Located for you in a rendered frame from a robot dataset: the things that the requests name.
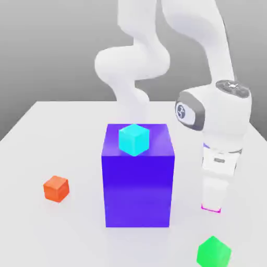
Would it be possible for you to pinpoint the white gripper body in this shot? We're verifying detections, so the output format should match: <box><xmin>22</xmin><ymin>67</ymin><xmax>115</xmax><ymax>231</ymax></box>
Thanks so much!
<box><xmin>201</xmin><ymin>176</ymin><xmax>229</xmax><ymax>210</ymax></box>

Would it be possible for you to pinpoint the small magenta cube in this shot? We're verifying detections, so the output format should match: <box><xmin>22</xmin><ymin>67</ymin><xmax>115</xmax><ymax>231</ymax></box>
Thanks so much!
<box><xmin>200</xmin><ymin>204</ymin><xmax>222</xmax><ymax>214</ymax></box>

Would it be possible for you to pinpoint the small green cube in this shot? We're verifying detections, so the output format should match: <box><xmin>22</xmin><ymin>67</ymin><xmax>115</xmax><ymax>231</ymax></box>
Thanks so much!
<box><xmin>196</xmin><ymin>235</ymin><xmax>233</xmax><ymax>267</ymax></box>

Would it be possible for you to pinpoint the small cyan cube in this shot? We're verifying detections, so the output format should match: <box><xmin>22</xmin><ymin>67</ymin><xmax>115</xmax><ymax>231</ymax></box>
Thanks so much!
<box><xmin>118</xmin><ymin>123</ymin><xmax>151</xmax><ymax>157</ymax></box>

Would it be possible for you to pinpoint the small orange cube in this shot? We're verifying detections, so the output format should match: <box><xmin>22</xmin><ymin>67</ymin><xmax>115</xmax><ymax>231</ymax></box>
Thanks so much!
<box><xmin>43</xmin><ymin>175</ymin><xmax>70</xmax><ymax>203</ymax></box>

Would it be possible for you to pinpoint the large blue box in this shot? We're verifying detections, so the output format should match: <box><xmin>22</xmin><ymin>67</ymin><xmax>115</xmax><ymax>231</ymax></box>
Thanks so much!
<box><xmin>101</xmin><ymin>123</ymin><xmax>175</xmax><ymax>228</ymax></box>

